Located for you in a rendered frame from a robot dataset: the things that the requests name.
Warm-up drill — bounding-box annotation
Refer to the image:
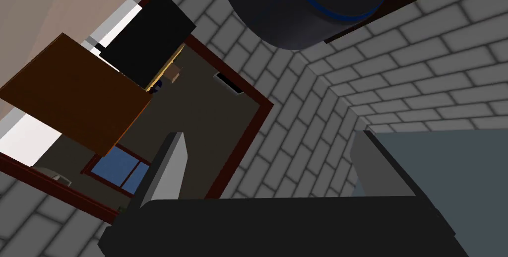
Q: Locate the blue window brown frame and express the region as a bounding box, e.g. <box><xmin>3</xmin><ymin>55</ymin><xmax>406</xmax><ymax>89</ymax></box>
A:
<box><xmin>81</xmin><ymin>143</ymin><xmax>151</xmax><ymax>198</ymax></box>

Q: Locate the black round knob blue ring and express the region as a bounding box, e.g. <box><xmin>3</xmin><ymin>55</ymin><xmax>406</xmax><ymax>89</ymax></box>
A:
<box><xmin>217</xmin><ymin>0</ymin><xmax>398</xmax><ymax>51</ymax></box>

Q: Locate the black box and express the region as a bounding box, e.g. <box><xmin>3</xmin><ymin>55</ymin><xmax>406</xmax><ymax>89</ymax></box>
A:
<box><xmin>98</xmin><ymin>0</ymin><xmax>197</xmax><ymax>90</ymax></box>

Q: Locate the grey blue flat panel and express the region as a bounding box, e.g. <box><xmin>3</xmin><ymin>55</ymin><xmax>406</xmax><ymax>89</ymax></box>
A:
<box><xmin>352</xmin><ymin>128</ymin><xmax>508</xmax><ymax>257</ymax></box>

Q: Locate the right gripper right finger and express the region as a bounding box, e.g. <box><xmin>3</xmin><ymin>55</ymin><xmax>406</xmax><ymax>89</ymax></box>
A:
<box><xmin>349</xmin><ymin>129</ymin><xmax>417</xmax><ymax>199</ymax></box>

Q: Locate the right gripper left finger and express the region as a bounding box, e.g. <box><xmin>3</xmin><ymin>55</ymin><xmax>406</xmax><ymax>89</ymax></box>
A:
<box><xmin>132</xmin><ymin>131</ymin><xmax>188</xmax><ymax>209</ymax></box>

